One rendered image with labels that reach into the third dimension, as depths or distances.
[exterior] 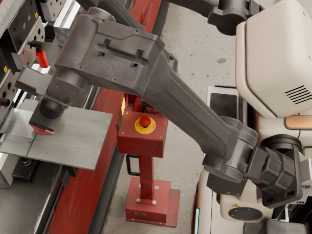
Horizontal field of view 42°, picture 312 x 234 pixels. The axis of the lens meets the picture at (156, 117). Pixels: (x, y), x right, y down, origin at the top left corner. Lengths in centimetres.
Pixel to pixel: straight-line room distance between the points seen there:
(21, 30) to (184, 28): 189
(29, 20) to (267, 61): 64
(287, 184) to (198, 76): 179
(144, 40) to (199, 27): 239
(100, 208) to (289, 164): 135
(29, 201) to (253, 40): 73
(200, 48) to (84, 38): 223
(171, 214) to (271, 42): 137
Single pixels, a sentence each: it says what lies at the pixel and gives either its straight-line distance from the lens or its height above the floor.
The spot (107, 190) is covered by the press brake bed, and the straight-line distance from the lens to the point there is 209.
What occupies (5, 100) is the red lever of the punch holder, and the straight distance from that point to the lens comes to 100.
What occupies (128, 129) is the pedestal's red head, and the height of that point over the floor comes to 78.
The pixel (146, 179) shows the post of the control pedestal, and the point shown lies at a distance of 179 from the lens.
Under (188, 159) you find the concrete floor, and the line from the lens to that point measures 222.
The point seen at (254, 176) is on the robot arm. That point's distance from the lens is 80.
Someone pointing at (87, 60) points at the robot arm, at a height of 156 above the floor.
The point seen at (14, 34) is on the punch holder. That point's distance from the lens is 108.
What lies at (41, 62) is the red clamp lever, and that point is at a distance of 117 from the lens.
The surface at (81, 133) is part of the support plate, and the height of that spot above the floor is 100.
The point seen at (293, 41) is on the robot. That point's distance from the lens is 82.
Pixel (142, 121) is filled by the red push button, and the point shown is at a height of 81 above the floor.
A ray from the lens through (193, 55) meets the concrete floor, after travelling 269.
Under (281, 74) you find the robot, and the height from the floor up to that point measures 136.
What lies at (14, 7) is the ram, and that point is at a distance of 107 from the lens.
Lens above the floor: 193
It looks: 55 degrees down
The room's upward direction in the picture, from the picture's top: straight up
